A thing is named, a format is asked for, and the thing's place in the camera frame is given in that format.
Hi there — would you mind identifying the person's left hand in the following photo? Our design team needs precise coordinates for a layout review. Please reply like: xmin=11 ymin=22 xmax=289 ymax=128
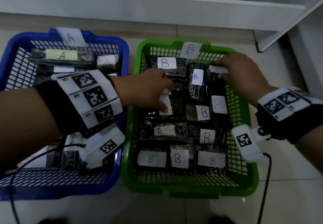
xmin=111 ymin=68 xmax=175 ymax=114

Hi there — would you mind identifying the person's right hand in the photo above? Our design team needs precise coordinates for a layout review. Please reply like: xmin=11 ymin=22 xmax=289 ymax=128
xmin=215 ymin=52 xmax=279 ymax=107

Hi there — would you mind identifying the black item packet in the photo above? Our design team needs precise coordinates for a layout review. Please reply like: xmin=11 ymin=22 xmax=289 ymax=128
xmin=208 ymin=64 xmax=230 ymax=80
xmin=27 ymin=49 xmax=96 ymax=67
xmin=159 ymin=93 xmax=186 ymax=117

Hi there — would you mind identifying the blue plastic mesh basket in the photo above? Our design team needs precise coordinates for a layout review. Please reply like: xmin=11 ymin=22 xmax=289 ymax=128
xmin=0 ymin=28 xmax=130 ymax=201

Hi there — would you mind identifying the green plastic mesh basket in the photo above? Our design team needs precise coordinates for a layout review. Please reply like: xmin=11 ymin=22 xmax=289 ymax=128
xmin=121 ymin=38 xmax=260 ymax=199

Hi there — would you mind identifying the person's dark trouser leg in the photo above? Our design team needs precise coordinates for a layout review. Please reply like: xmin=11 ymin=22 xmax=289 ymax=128
xmin=38 ymin=217 xmax=69 ymax=224
xmin=209 ymin=216 xmax=237 ymax=224

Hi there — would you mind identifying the black wristband with markers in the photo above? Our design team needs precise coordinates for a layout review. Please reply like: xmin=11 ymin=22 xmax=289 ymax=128
xmin=255 ymin=87 xmax=323 ymax=145
xmin=34 ymin=69 xmax=123 ymax=139

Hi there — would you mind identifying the white shelf unit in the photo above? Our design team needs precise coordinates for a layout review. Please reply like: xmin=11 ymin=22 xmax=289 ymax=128
xmin=0 ymin=0 xmax=323 ymax=53

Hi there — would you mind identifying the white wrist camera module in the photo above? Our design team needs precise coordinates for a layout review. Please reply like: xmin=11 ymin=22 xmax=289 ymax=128
xmin=231 ymin=125 xmax=272 ymax=162
xmin=77 ymin=127 xmax=126 ymax=169

